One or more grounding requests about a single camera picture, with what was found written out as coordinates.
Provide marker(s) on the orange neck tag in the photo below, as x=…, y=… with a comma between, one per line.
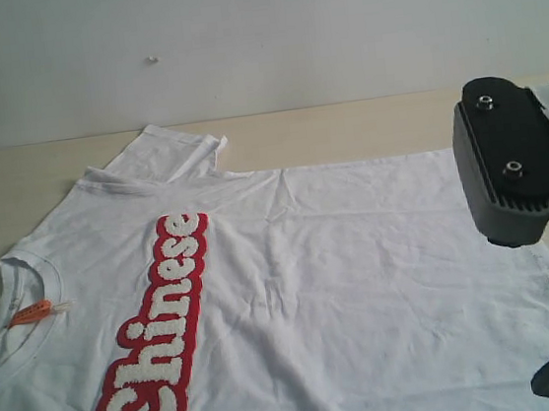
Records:
x=39, y=311

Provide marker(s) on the white t-shirt red lettering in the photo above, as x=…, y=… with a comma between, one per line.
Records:
x=353, y=287

